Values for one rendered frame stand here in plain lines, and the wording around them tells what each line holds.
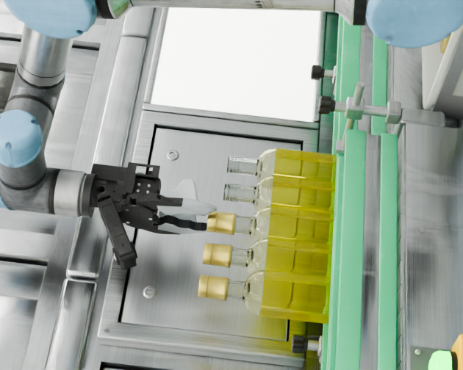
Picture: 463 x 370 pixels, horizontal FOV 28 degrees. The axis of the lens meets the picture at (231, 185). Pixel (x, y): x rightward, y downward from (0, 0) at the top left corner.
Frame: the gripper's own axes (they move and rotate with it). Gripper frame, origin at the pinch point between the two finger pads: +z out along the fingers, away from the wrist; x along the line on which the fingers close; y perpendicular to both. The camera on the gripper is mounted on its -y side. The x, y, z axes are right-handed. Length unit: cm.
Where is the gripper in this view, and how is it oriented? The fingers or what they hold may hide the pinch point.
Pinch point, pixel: (207, 221)
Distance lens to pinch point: 147.4
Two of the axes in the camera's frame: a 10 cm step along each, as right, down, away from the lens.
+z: 9.9, 1.2, -0.1
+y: 1.1, -8.4, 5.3
